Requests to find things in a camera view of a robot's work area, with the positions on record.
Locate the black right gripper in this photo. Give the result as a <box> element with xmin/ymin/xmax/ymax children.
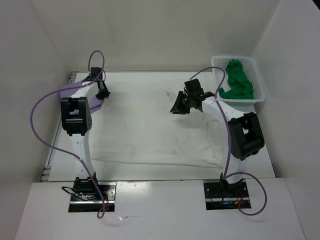
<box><xmin>170</xmin><ymin>90</ymin><xmax>194</xmax><ymax>115</ymax></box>

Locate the purple t shirt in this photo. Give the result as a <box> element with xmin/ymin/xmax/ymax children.
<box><xmin>59</xmin><ymin>81</ymin><xmax>104</xmax><ymax>113</ymax></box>

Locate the white t shirt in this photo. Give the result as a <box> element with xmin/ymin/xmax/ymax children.
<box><xmin>90</xmin><ymin>86</ymin><xmax>224</xmax><ymax>169</ymax></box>

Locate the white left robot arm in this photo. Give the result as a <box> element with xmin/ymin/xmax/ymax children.
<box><xmin>60</xmin><ymin>67</ymin><xmax>110</xmax><ymax>200</ymax></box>

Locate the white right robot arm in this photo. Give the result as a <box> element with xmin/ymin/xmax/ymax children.
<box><xmin>170</xmin><ymin>78</ymin><xmax>265</xmax><ymax>197</ymax></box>

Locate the white plastic laundry basket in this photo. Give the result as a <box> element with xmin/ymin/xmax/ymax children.
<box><xmin>211</xmin><ymin>56</ymin><xmax>266</xmax><ymax>105</ymax></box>

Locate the green t shirt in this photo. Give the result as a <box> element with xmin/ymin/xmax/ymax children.
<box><xmin>218</xmin><ymin>59</ymin><xmax>254</xmax><ymax>100</ymax></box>

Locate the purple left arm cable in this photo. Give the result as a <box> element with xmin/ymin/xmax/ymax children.
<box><xmin>29</xmin><ymin>50</ymin><xmax>113</xmax><ymax>219</ymax></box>

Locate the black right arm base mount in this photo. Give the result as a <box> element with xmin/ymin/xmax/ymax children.
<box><xmin>203</xmin><ymin>180</ymin><xmax>252</xmax><ymax>211</ymax></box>

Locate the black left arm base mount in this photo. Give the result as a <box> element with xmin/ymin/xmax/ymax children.
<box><xmin>61</xmin><ymin>182</ymin><xmax>117</xmax><ymax>213</ymax></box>

